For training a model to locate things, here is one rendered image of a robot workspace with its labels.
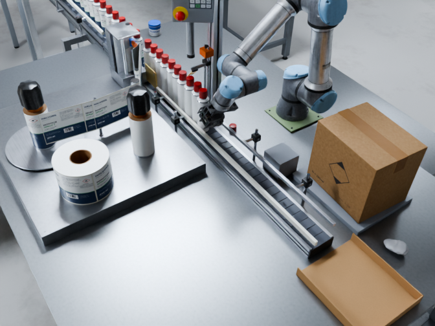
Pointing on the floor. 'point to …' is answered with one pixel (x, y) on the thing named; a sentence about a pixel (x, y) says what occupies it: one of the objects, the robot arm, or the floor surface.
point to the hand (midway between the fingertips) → (210, 123)
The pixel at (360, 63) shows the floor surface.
